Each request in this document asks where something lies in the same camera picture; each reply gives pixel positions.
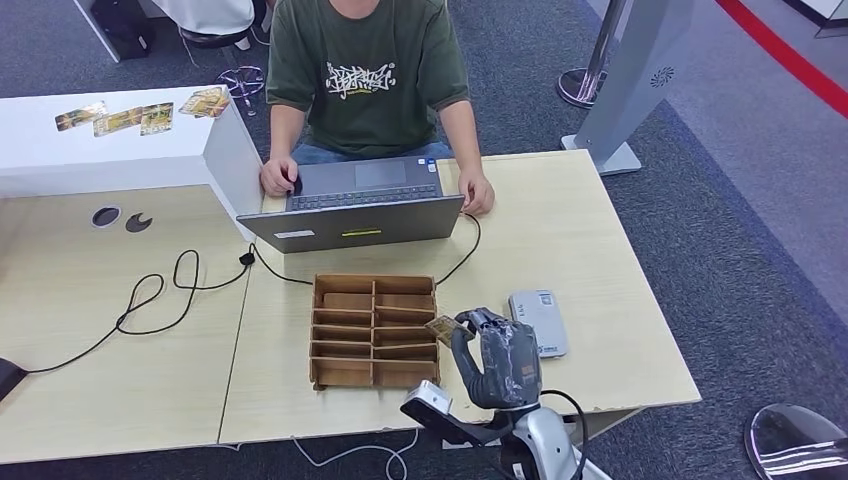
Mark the person's left hand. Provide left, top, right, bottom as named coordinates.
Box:
left=457, top=168, right=496, bottom=217

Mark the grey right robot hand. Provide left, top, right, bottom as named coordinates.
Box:
left=450, top=306, right=543, bottom=411

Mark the person's right hand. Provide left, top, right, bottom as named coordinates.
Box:
left=259, top=156, right=299, bottom=199

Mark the yellow room key card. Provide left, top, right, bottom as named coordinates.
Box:
left=423, top=315, right=475, bottom=350

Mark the wooden compartment organizer box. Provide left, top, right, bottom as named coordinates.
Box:
left=309, top=273, right=442, bottom=392

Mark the white grey card reader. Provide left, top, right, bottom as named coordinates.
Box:
left=508, top=289, right=570, bottom=360

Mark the person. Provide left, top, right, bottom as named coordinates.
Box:
left=259, top=0, right=496, bottom=217

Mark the grey laptop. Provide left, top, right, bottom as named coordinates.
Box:
left=236, top=155, right=466, bottom=255

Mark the chair star base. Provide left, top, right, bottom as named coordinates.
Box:
left=217, top=66, right=264, bottom=119

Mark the wooden table support panel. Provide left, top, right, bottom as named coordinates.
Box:
left=582, top=407, right=643, bottom=445

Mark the white counter block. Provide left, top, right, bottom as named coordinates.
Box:
left=0, top=86, right=266, bottom=243

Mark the black stool seat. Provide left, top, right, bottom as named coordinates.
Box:
left=177, top=27, right=256, bottom=53

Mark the grey kiosk stand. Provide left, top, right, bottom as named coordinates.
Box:
left=561, top=0, right=696, bottom=178

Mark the black device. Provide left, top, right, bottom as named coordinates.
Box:
left=0, top=355, right=31, bottom=403

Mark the red barrier belt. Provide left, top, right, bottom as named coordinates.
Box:
left=712, top=0, right=848, bottom=123

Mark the white display counter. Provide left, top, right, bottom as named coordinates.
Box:
left=778, top=0, right=848, bottom=41

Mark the pale wrist camera black mount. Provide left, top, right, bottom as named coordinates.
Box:
left=400, top=380, right=511, bottom=446

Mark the black power cable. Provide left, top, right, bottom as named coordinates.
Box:
left=26, top=210, right=483, bottom=374

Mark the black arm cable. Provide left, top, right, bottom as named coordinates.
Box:
left=539, top=389, right=591, bottom=480

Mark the chrome stanchion post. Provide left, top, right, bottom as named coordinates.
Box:
left=557, top=0, right=631, bottom=112

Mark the white cable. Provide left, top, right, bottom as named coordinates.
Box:
left=198, top=427, right=421, bottom=480

